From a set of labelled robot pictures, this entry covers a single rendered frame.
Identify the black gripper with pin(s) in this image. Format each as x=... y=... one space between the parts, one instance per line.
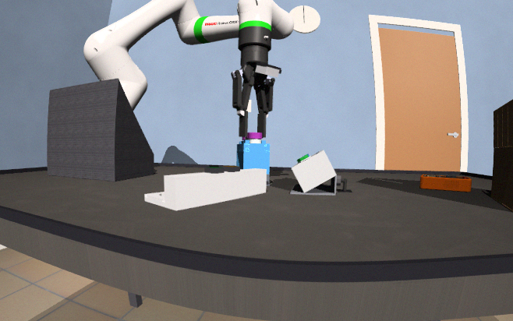
x=250 y=55

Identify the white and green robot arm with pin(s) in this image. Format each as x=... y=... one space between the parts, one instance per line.
x=106 y=51

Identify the dark grey table edge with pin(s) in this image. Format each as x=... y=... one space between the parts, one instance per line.
x=273 y=269

